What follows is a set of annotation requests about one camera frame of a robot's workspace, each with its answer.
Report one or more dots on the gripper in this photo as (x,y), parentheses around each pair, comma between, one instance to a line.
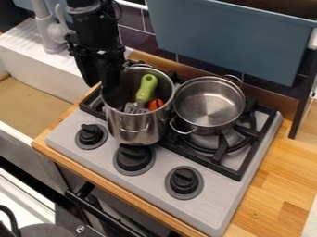
(101,66)

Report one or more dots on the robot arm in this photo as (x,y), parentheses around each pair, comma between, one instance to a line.
(93,21)

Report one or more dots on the tall silver pot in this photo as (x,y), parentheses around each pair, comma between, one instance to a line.
(138,128)

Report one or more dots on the tap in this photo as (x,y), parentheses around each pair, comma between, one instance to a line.
(51,34)

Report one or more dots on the toy sink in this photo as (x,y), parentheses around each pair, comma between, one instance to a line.
(37,68)

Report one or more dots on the orange toy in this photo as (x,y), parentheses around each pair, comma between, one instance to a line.
(155,105)

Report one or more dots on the toy stove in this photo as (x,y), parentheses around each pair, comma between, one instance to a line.
(214,197)

